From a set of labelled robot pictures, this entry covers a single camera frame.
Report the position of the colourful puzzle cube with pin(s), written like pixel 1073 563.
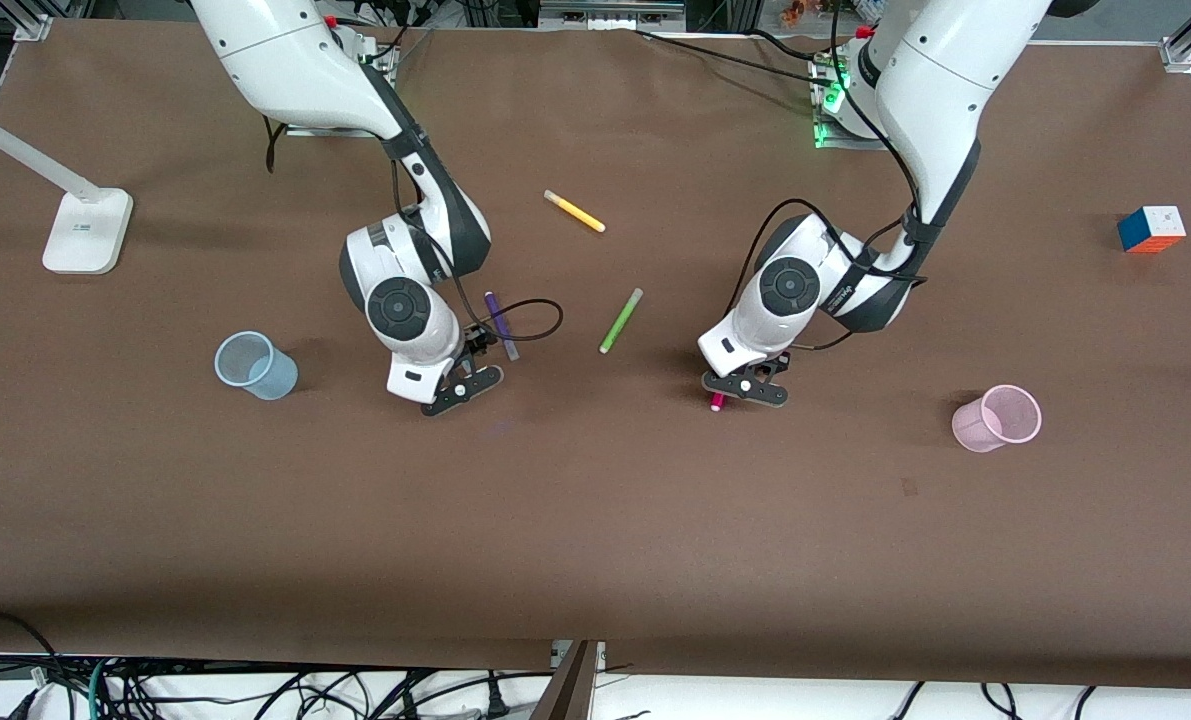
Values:
pixel 1150 230

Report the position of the translucent pink cup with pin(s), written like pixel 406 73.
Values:
pixel 970 430

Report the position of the green marker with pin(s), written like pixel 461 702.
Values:
pixel 620 322

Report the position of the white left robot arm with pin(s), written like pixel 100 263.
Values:
pixel 945 80

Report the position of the purple marker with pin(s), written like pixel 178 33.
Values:
pixel 500 315

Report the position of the yellow marker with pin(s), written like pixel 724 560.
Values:
pixel 575 211

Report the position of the brown table cover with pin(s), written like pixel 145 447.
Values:
pixel 595 520

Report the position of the aluminium profile bar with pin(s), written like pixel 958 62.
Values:
pixel 570 690

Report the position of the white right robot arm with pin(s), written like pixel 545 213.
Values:
pixel 285 60

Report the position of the translucent blue cup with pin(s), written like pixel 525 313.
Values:
pixel 270 380

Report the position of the white desk lamp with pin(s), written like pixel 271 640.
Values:
pixel 85 235

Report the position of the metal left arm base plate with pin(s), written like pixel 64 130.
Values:
pixel 830 135

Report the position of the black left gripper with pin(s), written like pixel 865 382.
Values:
pixel 781 366

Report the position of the grey metal rail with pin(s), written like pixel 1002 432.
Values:
pixel 610 12

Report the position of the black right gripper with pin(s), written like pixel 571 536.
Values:
pixel 478 340

